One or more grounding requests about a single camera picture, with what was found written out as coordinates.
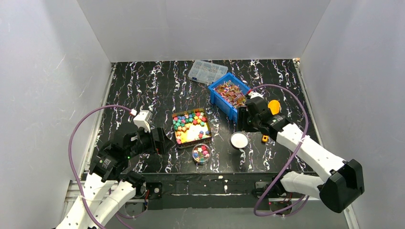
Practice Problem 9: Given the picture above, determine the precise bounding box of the yellow plastic scoop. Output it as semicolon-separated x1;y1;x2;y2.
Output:
261;100;281;143

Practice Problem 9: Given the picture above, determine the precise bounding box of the white round jar lid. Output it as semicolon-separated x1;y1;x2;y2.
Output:
230;132;249;149

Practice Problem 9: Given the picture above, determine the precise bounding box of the blue bin of lollipops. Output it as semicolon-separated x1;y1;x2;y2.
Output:
208;73;250;123

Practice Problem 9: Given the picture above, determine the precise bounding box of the tin tray of star candies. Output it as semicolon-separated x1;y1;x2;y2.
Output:
171;108;213;148

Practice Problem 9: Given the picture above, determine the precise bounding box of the clear plastic jar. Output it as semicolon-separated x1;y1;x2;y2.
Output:
192;144;212;164

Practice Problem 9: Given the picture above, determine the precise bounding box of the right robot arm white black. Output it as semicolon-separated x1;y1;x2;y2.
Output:
236;97;364;213

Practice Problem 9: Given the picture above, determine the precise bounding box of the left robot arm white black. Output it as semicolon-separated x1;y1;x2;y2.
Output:
57;123;175;229

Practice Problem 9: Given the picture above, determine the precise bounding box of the clear plastic compartment box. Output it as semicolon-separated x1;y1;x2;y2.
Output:
188;60;228;85

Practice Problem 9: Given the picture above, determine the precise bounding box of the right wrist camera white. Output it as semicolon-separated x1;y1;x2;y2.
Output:
246;91;263;99

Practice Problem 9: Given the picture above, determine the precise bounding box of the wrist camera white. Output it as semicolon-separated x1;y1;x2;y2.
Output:
130;109;152;133
246;91;263;99

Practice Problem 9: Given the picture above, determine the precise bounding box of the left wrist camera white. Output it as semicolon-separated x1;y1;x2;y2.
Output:
130;109;152;133

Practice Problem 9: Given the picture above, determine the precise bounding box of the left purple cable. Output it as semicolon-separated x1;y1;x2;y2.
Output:
68;104;140;229

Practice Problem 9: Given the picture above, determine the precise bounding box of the aluminium frame rail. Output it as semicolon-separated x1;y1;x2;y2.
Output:
64;178;352;203

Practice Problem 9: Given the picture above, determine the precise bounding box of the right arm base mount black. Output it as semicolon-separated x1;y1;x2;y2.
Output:
252;181;292;211

